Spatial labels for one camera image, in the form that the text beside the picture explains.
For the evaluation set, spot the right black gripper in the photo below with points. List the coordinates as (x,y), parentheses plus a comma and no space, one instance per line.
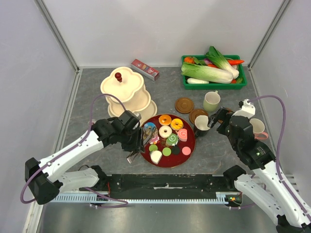
(223,114)

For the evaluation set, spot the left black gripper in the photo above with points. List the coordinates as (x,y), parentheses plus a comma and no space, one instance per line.
(137,145)

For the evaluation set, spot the pink swirl roll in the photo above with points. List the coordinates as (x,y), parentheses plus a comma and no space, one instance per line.
(182,135)
(154,140)

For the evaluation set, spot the green cookie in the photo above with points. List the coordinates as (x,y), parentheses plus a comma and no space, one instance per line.
(153,147)
(166,151)

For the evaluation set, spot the white cake slice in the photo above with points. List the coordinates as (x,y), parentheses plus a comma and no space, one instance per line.
(156,156)

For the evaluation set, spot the pink cookie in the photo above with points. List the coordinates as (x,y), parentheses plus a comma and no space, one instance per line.
(186,151)

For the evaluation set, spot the green swirl roll cake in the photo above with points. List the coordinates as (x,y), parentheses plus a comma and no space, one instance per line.
(172,140)

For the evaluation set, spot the metal tongs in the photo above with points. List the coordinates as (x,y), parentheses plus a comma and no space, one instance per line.
(147,135)

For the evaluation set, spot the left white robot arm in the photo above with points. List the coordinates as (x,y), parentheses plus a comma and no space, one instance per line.
(49,176)

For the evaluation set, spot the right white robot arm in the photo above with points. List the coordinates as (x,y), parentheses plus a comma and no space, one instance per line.
(280,201)

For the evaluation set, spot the light green mug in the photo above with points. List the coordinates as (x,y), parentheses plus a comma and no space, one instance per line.
(211,101)

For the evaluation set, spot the black and white mug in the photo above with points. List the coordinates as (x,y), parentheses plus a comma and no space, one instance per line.
(201,127)

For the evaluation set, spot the brown wooden coaster middle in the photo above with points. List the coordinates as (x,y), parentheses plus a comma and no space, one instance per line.
(195,113)

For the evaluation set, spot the brown wooden coaster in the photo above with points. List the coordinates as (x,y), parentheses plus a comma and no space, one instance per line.
(184,105)
(195,113)

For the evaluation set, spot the blue donut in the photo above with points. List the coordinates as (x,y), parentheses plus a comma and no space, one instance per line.
(149,126)

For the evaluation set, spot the brown wooden coaster left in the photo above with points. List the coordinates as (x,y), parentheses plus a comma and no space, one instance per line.
(184,105)

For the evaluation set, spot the white donut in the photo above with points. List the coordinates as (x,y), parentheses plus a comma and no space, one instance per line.
(165,131)

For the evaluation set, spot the orange donut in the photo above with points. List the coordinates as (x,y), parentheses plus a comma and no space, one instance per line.
(165,120)

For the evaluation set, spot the pink mug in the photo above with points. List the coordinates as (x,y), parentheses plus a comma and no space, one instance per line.
(258,129)

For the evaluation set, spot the yellow donut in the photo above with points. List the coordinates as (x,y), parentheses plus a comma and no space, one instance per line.
(176,124)

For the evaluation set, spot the green plastic basket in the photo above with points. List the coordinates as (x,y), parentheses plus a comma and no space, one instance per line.
(216,86)

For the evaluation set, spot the cream three-tier dessert stand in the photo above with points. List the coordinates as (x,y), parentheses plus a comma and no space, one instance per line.
(130,93)

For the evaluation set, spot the white radish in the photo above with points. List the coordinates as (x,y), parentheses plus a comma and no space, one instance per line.
(196,81)

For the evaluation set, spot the red round tray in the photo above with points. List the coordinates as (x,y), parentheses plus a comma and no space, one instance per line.
(172,160)

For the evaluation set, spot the napa cabbage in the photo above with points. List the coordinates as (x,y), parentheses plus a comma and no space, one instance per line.
(206,73)

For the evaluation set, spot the black cookie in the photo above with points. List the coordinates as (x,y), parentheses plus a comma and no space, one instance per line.
(175,150)

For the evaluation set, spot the red chili pepper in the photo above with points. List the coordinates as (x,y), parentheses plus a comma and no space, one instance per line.
(235,62)

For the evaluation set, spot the bok choy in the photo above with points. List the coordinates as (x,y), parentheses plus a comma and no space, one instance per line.
(220,61)

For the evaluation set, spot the red rectangular box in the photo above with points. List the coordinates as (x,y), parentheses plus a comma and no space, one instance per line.
(145,69)

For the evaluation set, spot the orange pumpkin toy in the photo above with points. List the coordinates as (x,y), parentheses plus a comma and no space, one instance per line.
(189,60)

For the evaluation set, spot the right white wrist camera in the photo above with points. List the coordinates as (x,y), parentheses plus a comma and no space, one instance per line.
(247,109)

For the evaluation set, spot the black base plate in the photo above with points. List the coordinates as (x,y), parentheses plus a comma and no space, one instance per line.
(167,186)

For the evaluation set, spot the white slotted cable duct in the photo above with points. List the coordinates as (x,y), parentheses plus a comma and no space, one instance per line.
(88,197)

